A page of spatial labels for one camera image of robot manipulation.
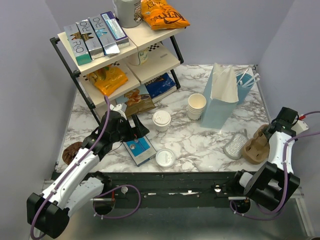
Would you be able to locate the blue razor package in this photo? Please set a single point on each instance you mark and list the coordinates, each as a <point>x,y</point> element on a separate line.
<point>141,150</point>

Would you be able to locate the teal R.O carton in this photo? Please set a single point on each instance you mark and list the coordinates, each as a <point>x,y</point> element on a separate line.
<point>77,44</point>

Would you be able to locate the blue cup with stirrers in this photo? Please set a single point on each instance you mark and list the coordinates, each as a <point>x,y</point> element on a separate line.
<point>245,82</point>

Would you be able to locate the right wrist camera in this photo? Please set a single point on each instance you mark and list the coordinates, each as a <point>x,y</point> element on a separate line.
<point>299,127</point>

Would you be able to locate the black and cream shelf rack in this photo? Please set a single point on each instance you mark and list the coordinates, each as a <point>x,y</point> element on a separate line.
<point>163,56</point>

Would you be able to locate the stack of white lids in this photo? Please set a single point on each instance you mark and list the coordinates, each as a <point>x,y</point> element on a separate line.
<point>165,158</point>

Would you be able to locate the single paper cup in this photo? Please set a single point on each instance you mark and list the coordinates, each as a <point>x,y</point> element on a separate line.
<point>162,127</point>

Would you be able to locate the light blue paper bag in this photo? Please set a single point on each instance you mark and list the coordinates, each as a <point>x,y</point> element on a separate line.
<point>221,94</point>

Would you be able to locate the brown and blue snack bag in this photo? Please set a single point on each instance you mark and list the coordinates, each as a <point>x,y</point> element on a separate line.
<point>137,100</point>

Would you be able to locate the blue R.O carton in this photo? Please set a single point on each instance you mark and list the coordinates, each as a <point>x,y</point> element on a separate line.
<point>104,35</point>

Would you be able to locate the grey printed mug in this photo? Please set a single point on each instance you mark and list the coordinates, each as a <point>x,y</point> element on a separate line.
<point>128,12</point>

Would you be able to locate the blue chip bag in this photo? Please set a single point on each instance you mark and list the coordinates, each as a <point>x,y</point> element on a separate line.
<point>159,85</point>

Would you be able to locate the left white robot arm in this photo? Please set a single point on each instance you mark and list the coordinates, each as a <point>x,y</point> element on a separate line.
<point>50,211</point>

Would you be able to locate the purple and white box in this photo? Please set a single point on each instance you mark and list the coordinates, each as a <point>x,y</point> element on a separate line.
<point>116,30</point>

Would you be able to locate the orange chip bag top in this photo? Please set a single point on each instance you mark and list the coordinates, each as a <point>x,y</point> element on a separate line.
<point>159,15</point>

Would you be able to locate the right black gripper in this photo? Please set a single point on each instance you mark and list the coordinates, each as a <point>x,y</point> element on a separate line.
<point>266,133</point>

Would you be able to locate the stack of paper cups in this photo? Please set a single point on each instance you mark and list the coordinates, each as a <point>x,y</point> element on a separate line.
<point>196,105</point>

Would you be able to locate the single white lid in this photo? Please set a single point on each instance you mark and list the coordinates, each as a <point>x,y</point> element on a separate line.
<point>161,118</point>

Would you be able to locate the white bowl on shelf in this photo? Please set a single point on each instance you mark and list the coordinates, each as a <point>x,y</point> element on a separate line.
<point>139,58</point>

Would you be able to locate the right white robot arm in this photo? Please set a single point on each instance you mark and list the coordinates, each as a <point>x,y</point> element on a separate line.
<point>274,183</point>

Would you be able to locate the yellow snack bag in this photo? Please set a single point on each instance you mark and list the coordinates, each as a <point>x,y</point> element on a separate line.
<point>107,79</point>

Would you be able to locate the brown cardboard cup carrier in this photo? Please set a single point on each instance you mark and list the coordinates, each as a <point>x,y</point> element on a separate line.
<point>256,149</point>

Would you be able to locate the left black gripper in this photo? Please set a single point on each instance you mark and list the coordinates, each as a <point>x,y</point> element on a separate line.
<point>139,131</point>

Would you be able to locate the silver R.O carton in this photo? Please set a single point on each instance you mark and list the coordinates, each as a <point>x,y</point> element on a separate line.
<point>90,38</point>

